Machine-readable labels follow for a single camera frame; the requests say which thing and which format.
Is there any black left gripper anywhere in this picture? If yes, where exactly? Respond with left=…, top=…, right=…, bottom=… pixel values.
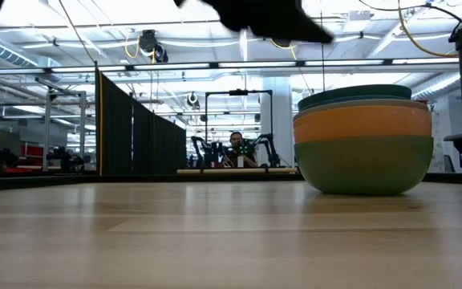
left=173, top=0, right=335, bottom=45

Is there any dark green bowl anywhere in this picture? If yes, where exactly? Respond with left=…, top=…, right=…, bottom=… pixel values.
left=297, top=83, right=413, bottom=112

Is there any white pillar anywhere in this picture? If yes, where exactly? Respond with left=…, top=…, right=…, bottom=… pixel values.
left=260, top=75, right=296, bottom=168

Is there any orange bowl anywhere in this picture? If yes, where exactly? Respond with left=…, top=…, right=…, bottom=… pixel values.
left=293, top=104, right=434, bottom=145

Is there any seated person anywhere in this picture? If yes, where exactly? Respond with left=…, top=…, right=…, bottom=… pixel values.
left=221, top=131, right=259, bottom=169

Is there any olive green bowl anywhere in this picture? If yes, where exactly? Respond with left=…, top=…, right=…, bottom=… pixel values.
left=294, top=135, right=436, bottom=197

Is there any distant wooden table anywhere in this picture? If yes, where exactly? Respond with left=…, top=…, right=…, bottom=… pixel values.
left=176, top=166, right=299, bottom=175

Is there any black partition curtain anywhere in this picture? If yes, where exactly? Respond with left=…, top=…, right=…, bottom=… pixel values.
left=95, top=68, right=188, bottom=177

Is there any black equipment on stand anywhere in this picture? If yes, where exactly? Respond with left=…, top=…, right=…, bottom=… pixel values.
left=47, top=145, right=86, bottom=174

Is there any yellow cable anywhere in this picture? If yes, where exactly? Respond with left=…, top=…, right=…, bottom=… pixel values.
left=269, top=39, right=298, bottom=62
left=124, top=32, right=141, bottom=59
left=397, top=0, right=460, bottom=59

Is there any black metal frame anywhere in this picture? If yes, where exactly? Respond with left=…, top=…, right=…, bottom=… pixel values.
left=204, top=88, right=274, bottom=168

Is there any black cable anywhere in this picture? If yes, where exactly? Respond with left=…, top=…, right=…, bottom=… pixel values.
left=358, top=0, right=462, bottom=43

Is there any long aluminium rail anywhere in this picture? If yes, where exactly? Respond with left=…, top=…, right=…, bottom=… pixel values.
left=0, top=58, right=460, bottom=76

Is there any silver metal frame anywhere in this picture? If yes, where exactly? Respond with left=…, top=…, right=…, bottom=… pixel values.
left=41, top=90, right=88, bottom=173

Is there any ribbed ventilation duct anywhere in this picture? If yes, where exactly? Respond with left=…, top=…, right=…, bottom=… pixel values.
left=0, top=39, right=40, bottom=68

